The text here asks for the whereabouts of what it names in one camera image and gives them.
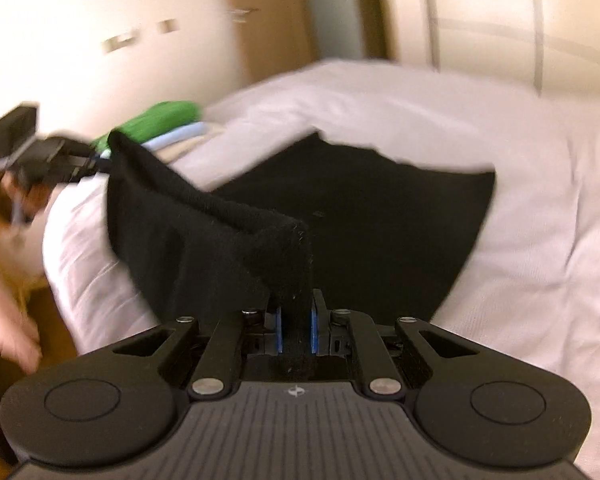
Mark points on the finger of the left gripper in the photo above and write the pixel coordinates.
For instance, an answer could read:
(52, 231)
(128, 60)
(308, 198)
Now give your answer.
(89, 166)

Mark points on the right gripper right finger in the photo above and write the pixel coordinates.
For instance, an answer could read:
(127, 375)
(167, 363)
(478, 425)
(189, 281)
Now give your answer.
(353, 337)

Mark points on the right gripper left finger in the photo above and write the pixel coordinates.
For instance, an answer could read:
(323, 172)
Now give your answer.
(238, 337)

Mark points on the black knit garment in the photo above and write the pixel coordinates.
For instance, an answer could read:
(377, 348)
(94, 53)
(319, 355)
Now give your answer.
(300, 229)

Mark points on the person's left hand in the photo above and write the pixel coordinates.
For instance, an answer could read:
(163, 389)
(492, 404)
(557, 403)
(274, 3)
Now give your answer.
(21, 205)

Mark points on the beige folded cloth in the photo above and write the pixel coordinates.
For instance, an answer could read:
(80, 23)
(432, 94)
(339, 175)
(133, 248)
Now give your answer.
(181, 148)

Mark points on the green folded towel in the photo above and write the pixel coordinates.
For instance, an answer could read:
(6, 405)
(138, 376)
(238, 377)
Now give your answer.
(159, 119)

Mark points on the light blue folded cloth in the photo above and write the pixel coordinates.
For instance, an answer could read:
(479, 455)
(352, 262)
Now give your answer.
(175, 136)

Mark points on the white bed duvet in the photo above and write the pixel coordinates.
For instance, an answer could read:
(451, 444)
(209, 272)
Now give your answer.
(531, 285)

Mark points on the wooden door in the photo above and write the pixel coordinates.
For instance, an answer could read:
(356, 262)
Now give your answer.
(274, 36)

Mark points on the white wardrobe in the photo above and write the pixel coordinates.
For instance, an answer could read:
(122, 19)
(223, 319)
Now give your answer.
(552, 46)

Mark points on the wall socket plate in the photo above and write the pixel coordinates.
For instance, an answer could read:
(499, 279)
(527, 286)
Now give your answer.
(118, 42)

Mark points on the wall switch plate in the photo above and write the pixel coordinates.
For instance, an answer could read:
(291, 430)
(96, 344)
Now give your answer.
(168, 25)

